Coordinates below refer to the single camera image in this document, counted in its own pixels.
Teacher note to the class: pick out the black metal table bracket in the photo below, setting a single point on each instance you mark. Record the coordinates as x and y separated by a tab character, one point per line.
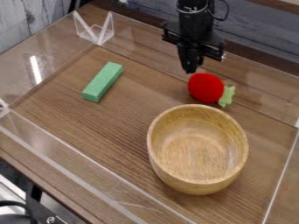
39	213

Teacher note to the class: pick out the clear acrylic tray enclosure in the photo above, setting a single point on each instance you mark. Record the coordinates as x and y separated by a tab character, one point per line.
82	148

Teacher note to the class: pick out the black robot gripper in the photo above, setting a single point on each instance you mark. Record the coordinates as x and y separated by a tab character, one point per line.
191	33

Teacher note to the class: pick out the green rectangular foam block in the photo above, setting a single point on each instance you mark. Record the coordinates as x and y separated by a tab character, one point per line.
102	82

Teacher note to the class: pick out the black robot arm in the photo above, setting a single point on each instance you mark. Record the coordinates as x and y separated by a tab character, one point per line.
194	3

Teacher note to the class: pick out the light wooden bowl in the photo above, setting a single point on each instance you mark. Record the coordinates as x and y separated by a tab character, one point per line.
198	148

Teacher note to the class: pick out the red plush strawberry toy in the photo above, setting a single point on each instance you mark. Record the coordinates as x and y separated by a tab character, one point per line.
207	89

